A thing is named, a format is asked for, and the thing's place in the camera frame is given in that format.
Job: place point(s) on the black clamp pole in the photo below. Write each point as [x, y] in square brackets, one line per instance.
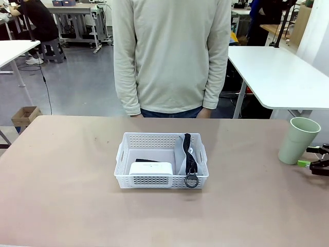
[281, 25]
[28, 20]

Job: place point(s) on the small white table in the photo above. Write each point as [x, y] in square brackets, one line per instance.
[13, 52]

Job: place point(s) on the person's right hand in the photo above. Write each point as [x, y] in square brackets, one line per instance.
[135, 116]

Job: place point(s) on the person's right forearm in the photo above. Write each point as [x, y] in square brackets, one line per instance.
[126, 90]

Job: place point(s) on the grey metal workbench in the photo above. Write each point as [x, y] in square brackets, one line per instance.
[77, 20]

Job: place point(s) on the open cardboard box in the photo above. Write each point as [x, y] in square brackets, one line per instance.
[25, 116]

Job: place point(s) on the grey plastic stool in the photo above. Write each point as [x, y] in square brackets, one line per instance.
[52, 51]

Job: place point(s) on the wooden top table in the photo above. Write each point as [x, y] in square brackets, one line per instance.
[278, 29]

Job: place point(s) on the white perforated plastic basket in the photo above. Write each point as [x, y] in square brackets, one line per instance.
[144, 180]

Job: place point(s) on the tall brown cardboard box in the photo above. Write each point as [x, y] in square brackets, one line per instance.
[300, 21]

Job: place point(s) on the blue storage bin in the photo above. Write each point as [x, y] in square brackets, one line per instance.
[69, 2]
[57, 2]

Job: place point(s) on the person in cream sweater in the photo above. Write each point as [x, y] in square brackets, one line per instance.
[171, 56]

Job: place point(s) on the person's left hand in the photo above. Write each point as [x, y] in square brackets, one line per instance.
[203, 113]

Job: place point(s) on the person's left forearm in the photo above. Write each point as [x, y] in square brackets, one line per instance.
[214, 90]

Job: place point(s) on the seated person in black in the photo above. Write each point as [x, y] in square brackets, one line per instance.
[38, 23]

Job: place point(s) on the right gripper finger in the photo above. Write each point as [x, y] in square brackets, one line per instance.
[317, 149]
[318, 166]

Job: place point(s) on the white rounded box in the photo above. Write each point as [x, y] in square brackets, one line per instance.
[151, 168]

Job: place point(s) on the person in blue jacket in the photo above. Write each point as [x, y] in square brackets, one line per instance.
[257, 21]

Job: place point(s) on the pale green plastic cup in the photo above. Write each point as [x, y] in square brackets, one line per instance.
[296, 144]

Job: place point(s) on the large white table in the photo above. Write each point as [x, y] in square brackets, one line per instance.
[277, 74]

